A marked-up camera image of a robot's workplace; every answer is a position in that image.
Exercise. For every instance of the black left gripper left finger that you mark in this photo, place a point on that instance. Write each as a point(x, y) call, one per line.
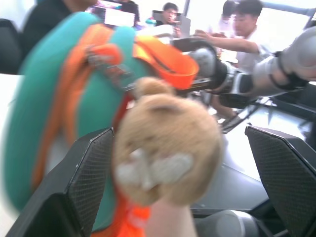
point(61, 202)

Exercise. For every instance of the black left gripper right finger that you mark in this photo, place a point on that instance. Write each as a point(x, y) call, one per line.
point(291, 177)

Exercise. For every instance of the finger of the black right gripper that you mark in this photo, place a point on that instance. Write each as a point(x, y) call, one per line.
point(190, 43)
point(201, 85)

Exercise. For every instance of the white box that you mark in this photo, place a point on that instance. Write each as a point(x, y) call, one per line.
point(158, 32)

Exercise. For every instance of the orange and teal backpack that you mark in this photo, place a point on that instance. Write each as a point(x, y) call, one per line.
point(98, 103)

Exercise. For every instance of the man in dark shirt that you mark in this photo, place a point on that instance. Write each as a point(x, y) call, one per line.
point(170, 14)

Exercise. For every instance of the tan plush bear toy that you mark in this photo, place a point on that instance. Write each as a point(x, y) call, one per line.
point(170, 128)

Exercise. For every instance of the man in white shirt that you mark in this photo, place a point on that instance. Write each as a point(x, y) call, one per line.
point(249, 37)

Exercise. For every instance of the computer monitor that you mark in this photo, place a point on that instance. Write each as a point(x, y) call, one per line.
point(118, 16)

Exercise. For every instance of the silver robot body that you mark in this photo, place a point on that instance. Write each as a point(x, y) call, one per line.
point(227, 223)

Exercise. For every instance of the person in black top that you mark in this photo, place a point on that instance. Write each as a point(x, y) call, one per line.
point(47, 22)

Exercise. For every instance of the black office chair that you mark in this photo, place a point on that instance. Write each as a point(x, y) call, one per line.
point(10, 47)

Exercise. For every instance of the black metal frame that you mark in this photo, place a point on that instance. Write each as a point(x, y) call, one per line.
point(234, 102)

